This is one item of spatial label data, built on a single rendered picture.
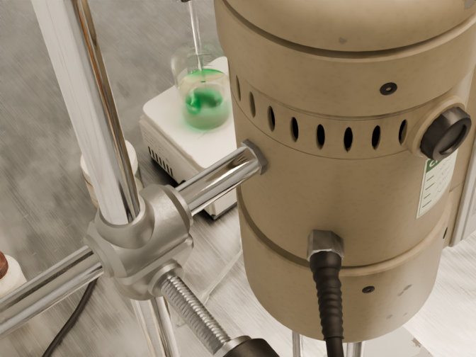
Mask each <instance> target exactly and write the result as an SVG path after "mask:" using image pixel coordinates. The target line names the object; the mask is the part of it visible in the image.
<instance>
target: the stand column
mask: <svg viewBox="0 0 476 357"><path fill-rule="evenodd" d="M31 1H32V4H33V8H34V10H35V14H36V16H37V19H38V23H39V25H40V29H41V31H42V35H43V37H44V40H45V44H46V46H47V50H48V52H49V55H50V59H51V62H52V66H53V68H54V71H55V74H56V77H57V80H58V83H59V87H60V89H61V92H62V95H63V98H64V102H65V104H66V107H67V110H68V113H69V117H70V119H71V122H72V125H73V128H74V131H75V134H76V138H77V140H78V143H79V146H80V149H81V153H82V155H83V158H84V161H85V164H86V168H87V170H88V173H89V176H90V179H91V182H92V185H93V189H94V191H95V194H96V197H97V200H98V204H99V206H100V209H101V212H102V215H103V218H104V219H105V221H106V222H108V223H110V224H112V225H116V226H123V225H128V224H130V223H132V222H134V221H135V220H136V219H137V218H138V217H139V216H140V214H141V212H142V202H141V200H140V195H139V191H138V189H137V184H136V180H135V176H134V173H133V170H132V165H131V162H130V157H129V154H128V149H127V146H126V143H125V138H124V135H123V131H122V128H121V124H120V120H119V117H118V112H117V109H116V106H115V101H114V98H113V93H112V90H111V85H110V82H109V79H108V75H107V71H106V66H105V64H104V61H103V55H102V52H101V48H100V45H99V41H98V37H97V34H96V29H95V26H94V21H93V18H92V15H91V10H90V7H89V3H88V0H31ZM130 300H131V303H132V306H133V309H134V311H135V315H136V318H137V321H138V324H139V326H140V330H141V332H142V336H143V339H144V342H145V345H146V347H147V351H148V354H149V357H182V354H181V350H180V346H179V341H178V339H177V335H176V330H175V328H174V323H173V319H172V317H171V312H170V309H169V304H168V301H167V300H166V299H165V297H164V296H162V297H154V298H152V299H150V300H145V301H138V300H133V299H130Z"/></svg>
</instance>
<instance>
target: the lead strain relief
mask: <svg viewBox="0 0 476 357"><path fill-rule="evenodd" d="M313 280H314V282H315V283H316V289H317V297H318V298H319V299H318V305H319V312H320V314H319V318H320V319H321V322H320V324H321V326H322V334H323V335H324V338H323V341H325V339H328V338H332V337H341V338H342V339H344V337H343V332H344V328H343V327H342V325H343V319H342V317H343V312H342V309H343V306H342V298H341V295H342V292H341V281H340V280H339V272H338V271H337V270H336V269H335V268H332V267H327V266H326V267H320V268H317V269H316V270H314V273H313Z"/></svg>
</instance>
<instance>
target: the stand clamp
mask: <svg viewBox="0 0 476 357"><path fill-rule="evenodd" d="M267 167H268V161H267V160H266V158H265V157H264V155H263V154H262V153H261V150H260V149H259V147H258V146H256V145H255V144H254V143H253V142H251V141H250V140H248V139H245V140H244V141H243V142H242V143H241V147H239V148H238V149H236V150H234V151H233V152H231V153H230V154H228V155H227V156H225V157H223V158H222V159H220V160H219V161H217V162H215V163H214V164H212V165H211V166H209V167H208V168H206V169H204V170H203V171H201V172H200V173H198V174H196V175H195V176H193V177H192V178H190V179H189V180H187V181H185V182H184V183H182V184H181V185H179V186H177V187H176V188H174V187H172V186H170V185H166V186H163V185H158V184H154V183H152V184H150V185H148V186H147V187H146V188H143V189H142V190H141V191H139V195H140V200H141V202H142V212H141V214H140V216H139V217H138V218H137V219H136V220H135V221H134V222H132V223H130V224H128V225H123V226H116V225H112V224H110V223H108V222H106V221H105V219H104V218H103V215H102V212H101V209H100V206H99V207H98V210H97V212H96V216H95V219H94V220H92V221H91V222H90V223H89V227H88V229H87V233H86V236H84V237H83V240H84V246H83V247H81V248H79V249H77V250H76V251H75V252H73V253H71V254H70V255H69V256H66V257H65V258H63V259H62V260H61V261H58V262H57V263H56V264H54V265H52V266H51V267H49V268H48V269H46V270H44V271H43V272H42V273H39V274H38V275H37V276H35V277H34V278H31V279H30V280H29V281H27V282H25V283H24V284H23V285H21V286H19V287H17V288H16V289H15V290H12V291H11V292H10V293H8V294H7V295H5V296H3V297H2V298H0V341H1V340H2V339H3V338H5V337H6V336H8V335H9V334H11V333H13V332H14V331H15V330H17V329H19V328H20V327H22V326H23V325H24V324H27V323H28V322H29V321H31V320H32V319H34V318H36V317H37V316H39V315H41V314H42V313H43V312H45V311H46V310H48V309H50V308H51V307H53V306H54V305H56V304H57V303H59V302H60V301H62V300H63V299H65V298H67V297H68V296H70V295H71V294H72V293H74V292H76V291H77V290H79V289H80V288H82V287H84V286H85V285H86V284H88V283H90V282H91V281H93V280H94V279H96V278H98V277H99V276H100V275H102V274H103V275H105V276H106V277H108V278H112V277H113V279H114V281H115V284H116V287H117V289H118V290H119V291H120V292H121V293H122V294H123V295H124V296H125V297H127V298H130V299H133V300H138V301H145V300H150V299H152V298H154V297H162V296H164V297H165V299H166V300H167V301H168V302H169V304H170V305H171V306H172V307H173V308H174V309H175V311H176V312H177V313H178V315H179V316H181V319H183V321H184V322H185V323H186V324H187V325H188V327H189V328H190V329H192V332H194V334H195V335H196V336H197V337H198V338H199V340H200V341H201V343H202V344H203V345H204V346H205V347H206V349H208V351H209V352H210V354H211V355H213V356H212V357H280V356H279V355H278V354H277V353H276V352H275V350H274V349H273V348H272V347H271V346H270V344H269V343H268V342H267V341H266V340H265V339H262V338H253V339H252V338H251V337H250V336H247V335H242V336H238V337H236V338H234V339H232V338H231V337H230V336H229V334H227V332H226V331H225V330H224V329H223V328H222V326H221V325H220V324H219V322H217V320H216V319H215V318H214V317H213V316H212V315H211V314H210V312H209V311H208V310H207V309H206V308H205V306H203V304H202V303H201V301H200V300H199V299H198V298H197V297H196V296H195V295H194V293H192V291H191V290H190V288H188V286H187V285H186V284H185V283H184V282H183V277H184V270H183V266H184V264H185V263H186V261H187V259H188V257H189V255H190V254H191V252H192V250H193V248H194V243H193V238H192V236H191V235H190V233H189V230H190V227H191V225H192V224H193V215H194V214H196V213H198V212H199V211H201V210H202V209H203V208H205V207H207V206H209V205H210V204H211V203H213V202H215V201H216V200H217V199H219V198H221V197H223V196H224V195H225V194H227V193H229V192H230V191H231V190H233V189H235V188H236V187H237V186H239V185H241V184H242V183H244V182H245V181H247V180H249V179H250V178H251V177H253V176H255V175H256V174H258V175H260V176H261V175H262V174H264V173H266V170H267Z"/></svg>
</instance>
